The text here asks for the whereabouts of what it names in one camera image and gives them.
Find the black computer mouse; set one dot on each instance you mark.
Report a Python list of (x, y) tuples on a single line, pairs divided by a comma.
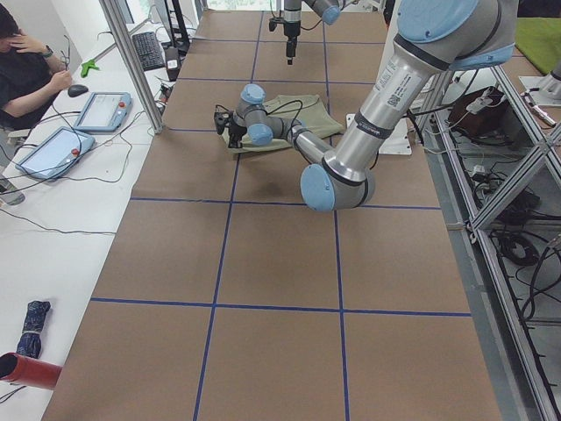
[(76, 90)]

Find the grey aluminium post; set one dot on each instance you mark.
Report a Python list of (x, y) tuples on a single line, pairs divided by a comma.
[(115, 19)]

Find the seated person in black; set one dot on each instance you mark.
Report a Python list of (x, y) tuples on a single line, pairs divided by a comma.
[(31, 76)]

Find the red cylinder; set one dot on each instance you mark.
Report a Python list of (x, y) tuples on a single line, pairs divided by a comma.
[(27, 371)]

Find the teach pendant lower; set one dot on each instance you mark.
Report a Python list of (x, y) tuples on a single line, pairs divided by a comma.
[(54, 156)]

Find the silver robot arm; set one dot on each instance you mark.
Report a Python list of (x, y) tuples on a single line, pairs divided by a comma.
[(289, 18), (432, 37)]

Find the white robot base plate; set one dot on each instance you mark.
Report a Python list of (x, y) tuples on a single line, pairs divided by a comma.
[(394, 138)]

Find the dark blue folded umbrella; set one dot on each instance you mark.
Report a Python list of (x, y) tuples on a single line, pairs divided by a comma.
[(29, 344)]

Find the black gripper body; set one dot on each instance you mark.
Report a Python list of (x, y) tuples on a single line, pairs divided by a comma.
[(290, 32), (237, 129)]

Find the teach pendant upper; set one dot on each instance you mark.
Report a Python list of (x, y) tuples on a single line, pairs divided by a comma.
[(104, 112)]

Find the black keyboard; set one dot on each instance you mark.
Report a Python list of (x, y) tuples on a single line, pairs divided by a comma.
[(148, 50)]

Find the olive green long-sleeve shirt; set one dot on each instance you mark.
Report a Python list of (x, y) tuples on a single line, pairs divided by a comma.
[(312, 114)]

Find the teach pendant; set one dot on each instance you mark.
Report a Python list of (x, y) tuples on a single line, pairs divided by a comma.
[(104, 112), (54, 156)]

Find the green plastic tool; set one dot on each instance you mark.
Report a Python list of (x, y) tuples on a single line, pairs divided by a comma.
[(88, 66)]

